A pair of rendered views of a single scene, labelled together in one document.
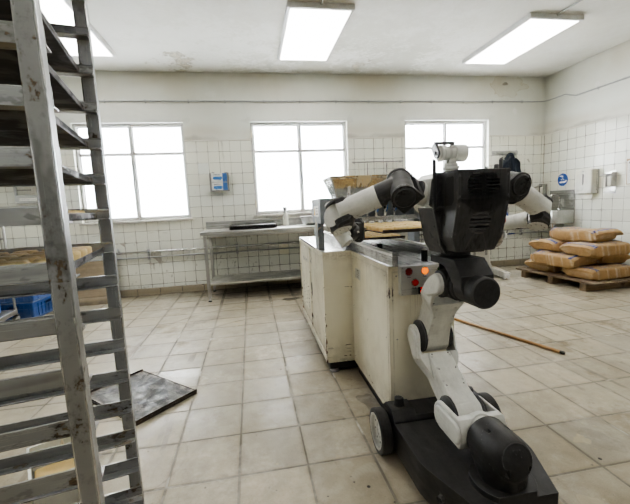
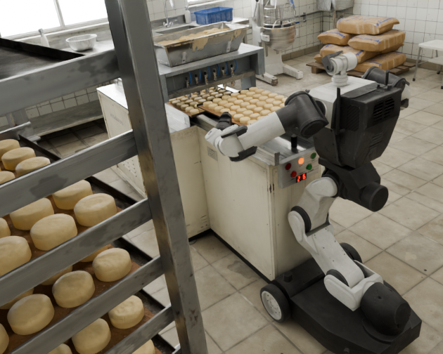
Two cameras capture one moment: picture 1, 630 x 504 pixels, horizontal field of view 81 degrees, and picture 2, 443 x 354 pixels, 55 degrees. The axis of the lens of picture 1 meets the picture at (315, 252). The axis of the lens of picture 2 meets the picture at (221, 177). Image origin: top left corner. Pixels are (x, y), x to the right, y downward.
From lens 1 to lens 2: 82 cm
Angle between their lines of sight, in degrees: 29
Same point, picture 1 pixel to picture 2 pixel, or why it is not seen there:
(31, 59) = (190, 294)
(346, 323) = (200, 197)
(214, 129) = not seen: outside the picture
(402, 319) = (281, 206)
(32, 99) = (193, 325)
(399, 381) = (280, 256)
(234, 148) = not seen: outside the picture
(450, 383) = (335, 258)
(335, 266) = (182, 145)
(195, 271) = not seen: outside the picture
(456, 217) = (360, 143)
